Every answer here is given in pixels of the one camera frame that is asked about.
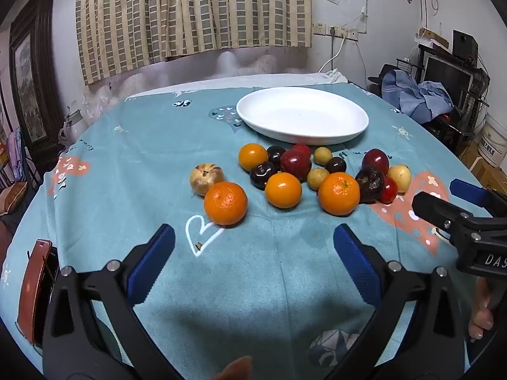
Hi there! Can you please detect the yellowish striped passion fruit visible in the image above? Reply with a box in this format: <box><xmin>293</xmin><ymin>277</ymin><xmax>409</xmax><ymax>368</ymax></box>
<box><xmin>189</xmin><ymin>163</ymin><xmax>224</xmax><ymax>196</ymax></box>

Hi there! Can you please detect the white kettle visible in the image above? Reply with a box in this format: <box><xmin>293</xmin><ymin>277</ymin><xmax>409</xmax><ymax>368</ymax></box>
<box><xmin>58</xmin><ymin>109</ymin><xmax>88</xmax><ymax>149</ymax></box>

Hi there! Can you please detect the teal patterned tablecloth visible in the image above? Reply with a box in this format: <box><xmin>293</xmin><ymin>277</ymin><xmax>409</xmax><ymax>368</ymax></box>
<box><xmin>0</xmin><ymin>82</ymin><xmax>496</xmax><ymax>380</ymax></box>

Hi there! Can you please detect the blue clothes pile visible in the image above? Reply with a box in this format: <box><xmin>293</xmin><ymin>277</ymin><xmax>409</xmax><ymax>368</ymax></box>
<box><xmin>382</xmin><ymin>70</ymin><xmax>454</xmax><ymax>124</ymax></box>

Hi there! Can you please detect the large dark red plum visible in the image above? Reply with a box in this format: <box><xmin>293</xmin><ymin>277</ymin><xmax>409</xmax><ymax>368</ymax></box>
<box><xmin>280</xmin><ymin>149</ymin><xmax>312</xmax><ymax>182</ymax></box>

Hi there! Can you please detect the black speaker box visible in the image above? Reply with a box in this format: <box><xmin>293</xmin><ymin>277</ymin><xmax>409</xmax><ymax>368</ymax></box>
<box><xmin>453</xmin><ymin>30</ymin><xmax>479</xmax><ymax>67</ymax></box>

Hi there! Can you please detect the wall socket strip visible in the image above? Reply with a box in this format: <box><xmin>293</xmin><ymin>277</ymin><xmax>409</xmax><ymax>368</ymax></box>
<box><xmin>313</xmin><ymin>22</ymin><xmax>359</xmax><ymax>41</ymax></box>

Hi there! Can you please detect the white plastic bucket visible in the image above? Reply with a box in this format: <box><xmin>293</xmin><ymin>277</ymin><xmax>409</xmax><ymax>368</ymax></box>
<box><xmin>478</xmin><ymin>114</ymin><xmax>507</xmax><ymax>167</ymax></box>

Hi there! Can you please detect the dark framed picture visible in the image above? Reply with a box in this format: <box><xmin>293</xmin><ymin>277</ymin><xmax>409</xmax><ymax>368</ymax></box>
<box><xmin>10</xmin><ymin>0</ymin><xmax>64</xmax><ymax>166</ymax></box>

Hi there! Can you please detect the striped checked curtain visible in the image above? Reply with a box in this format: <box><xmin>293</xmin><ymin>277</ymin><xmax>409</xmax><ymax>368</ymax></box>
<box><xmin>76</xmin><ymin>0</ymin><xmax>312</xmax><ymax>85</ymax></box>

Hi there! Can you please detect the black monitor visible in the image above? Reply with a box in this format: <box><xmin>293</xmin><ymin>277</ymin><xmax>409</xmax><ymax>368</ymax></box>
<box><xmin>422</xmin><ymin>54</ymin><xmax>473</xmax><ymax>107</ymax></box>

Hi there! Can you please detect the wrinkled dark passion fruit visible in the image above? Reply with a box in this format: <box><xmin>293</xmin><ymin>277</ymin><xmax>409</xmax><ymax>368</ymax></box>
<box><xmin>355</xmin><ymin>165</ymin><xmax>385</xmax><ymax>203</ymax></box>

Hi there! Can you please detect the person's right hand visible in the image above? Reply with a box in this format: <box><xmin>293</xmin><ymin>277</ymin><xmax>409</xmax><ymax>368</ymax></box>
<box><xmin>468</xmin><ymin>277</ymin><xmax>493</xmax><ymax>340</ymax></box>

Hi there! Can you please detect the white oval plate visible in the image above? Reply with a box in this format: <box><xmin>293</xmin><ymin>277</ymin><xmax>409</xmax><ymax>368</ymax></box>
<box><xmin>236</xmin><ymin>87</ymin><xmax>369</xmax><ymax>146</ymax></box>

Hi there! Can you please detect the rough orange mandarin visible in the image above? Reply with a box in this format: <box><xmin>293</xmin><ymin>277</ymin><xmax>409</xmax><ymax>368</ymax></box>
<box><xmin>317</xmin><ymin>173</ymin><xmax>360</xmax><ymax>216</ymax></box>
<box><xmin>204</xmin><ymin>182</ymin><xmax>247</xmax><ymax>226</ymax></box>

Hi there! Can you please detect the white power cable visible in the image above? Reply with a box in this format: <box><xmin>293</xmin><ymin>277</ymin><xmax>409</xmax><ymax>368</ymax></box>
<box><xmin>317</xmin><ymin>27</ymin><xmax>350</xmax><ymax>78</ymax></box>

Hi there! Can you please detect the small red cherry tomato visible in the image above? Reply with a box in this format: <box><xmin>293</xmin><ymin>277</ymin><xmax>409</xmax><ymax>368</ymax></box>
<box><xmin>291</xmin><ymin>144</ymin><xmax>312</xmax><ymax>158</ymax></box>

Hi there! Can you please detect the smooth orange tomato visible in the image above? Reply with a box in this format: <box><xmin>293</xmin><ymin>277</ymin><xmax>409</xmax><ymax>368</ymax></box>
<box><xmin>265</xmin><ymin>173</ymin><xmax>302</xmax><ymax>209</ymax></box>
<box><xmin>238</xmin><ymin>143</ymin><xmax>269</xmax><ymax>173</ymax></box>

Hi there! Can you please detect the small yellow longan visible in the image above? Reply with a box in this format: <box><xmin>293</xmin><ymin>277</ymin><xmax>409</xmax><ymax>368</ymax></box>
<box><xmin>307</xmin><ymin>168</ymin><xmax>329</xmax><ymax>191</ymax></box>
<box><xmin>314</xmin><ymin>147</ymin><xmax>333</xmax><ymax>167</ymax></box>

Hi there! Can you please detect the pale yellow round fruit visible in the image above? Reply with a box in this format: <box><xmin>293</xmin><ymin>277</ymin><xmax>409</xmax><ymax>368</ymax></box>
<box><xmin>388</xmin><ymin>165</ymin><xmax>412</xmax><ymax>194</ymax></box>

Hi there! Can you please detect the smooth orange tomato back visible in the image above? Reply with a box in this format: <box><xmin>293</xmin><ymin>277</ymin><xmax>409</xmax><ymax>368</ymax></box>
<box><xmin>238</xmin><ymin>143</ymin><xmax>269</xmax><ymax>173</ymax></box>

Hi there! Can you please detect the small yellow longan back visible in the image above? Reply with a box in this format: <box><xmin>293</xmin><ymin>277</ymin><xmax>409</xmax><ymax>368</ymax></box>
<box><xmin>314</xmin><ymin>147</ymin><xmax>333</xmax><ymax>167</ymax></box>

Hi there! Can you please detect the small yellow longan front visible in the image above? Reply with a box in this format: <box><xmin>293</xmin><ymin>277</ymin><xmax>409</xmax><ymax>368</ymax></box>
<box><xmin>307</xmin><ymin>168</ymin><xmax>329</xmax><ymax>191</ymax></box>

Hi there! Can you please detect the black metal shelf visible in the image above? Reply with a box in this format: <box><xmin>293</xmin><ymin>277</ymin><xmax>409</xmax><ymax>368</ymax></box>
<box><xmin>397</xmin><ymin>45</ymin><xmax>490</xmax><ymax>155</ymax></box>

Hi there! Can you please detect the person's left hand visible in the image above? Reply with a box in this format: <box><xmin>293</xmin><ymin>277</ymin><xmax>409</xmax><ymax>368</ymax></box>
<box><xmin>212</xmin><ymin>356</ymin><xmax>254</xmax><ymax>380</ymax></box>

